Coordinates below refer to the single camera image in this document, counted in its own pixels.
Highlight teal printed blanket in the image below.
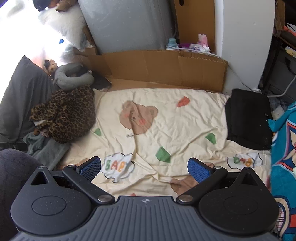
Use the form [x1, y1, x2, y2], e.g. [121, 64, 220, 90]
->
[268, 102, 296, 241]

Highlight person's dark trousers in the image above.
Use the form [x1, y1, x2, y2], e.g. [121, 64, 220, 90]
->
[0, 148, 44, 232]

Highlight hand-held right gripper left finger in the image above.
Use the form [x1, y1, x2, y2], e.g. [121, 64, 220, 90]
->
[30, 156, 115, 205]

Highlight dark grey pillow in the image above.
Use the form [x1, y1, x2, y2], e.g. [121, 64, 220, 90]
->
[0, 55, 58, 142]

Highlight black crumpled garment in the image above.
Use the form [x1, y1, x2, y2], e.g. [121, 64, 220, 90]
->
[91, 71, 112, 90]

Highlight white fluffy pillow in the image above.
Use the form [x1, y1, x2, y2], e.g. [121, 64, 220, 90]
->
[38, 5, 86, 52]

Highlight clear plastic bag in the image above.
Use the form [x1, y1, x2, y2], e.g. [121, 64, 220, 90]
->
[62, 44, 77, 56]

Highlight brown teddy bear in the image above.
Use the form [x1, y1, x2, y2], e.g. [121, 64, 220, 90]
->
[44, 60, 58, 76]

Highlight cream bear print blanket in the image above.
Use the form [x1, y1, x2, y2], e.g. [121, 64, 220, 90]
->
[57, 88, 272, 200]

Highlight pink plush toy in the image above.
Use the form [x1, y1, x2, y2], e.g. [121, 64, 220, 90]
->
[197, 34, 208, 47]

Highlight grey neck pillow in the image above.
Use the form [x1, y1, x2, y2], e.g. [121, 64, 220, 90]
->
[53, 64, 95, 91]

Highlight leopard print skirt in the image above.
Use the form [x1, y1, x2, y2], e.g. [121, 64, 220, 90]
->
[29, 85, 96, 144]

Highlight black folded clothes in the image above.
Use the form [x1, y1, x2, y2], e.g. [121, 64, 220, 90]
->
[225, 88, 273, 151]

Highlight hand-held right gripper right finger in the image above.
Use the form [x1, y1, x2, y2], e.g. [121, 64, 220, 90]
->
[176, 158, 259, 205]

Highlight white cable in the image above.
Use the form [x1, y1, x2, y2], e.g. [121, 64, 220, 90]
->
[252, 76, 296, 97]

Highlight blue-grey garment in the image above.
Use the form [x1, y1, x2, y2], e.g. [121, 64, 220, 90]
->
[23, 132, 72, 171]

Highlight folded cardboard sheet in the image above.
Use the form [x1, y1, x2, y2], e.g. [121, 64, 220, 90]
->
[74, 50, 228, 93]

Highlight dark grey storage box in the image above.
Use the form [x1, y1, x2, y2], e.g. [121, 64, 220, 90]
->
[259, 23, 296, 93]

